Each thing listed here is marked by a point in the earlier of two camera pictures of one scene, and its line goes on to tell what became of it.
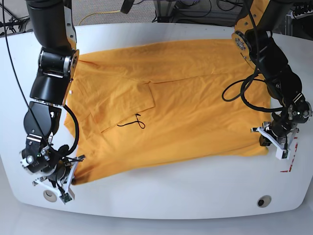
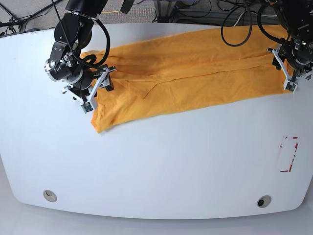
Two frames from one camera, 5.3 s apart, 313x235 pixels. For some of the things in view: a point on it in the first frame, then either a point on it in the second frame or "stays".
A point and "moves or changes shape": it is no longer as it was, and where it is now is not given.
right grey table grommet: [264, 201] stays
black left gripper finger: [73, 181] to [110, 87]
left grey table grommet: [50, 196] stays
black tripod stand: [14, 21] stays
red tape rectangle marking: [291, 165] stays
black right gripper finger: [264, 141] to [276, 63]
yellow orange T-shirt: [139, 105] moves or changes shape
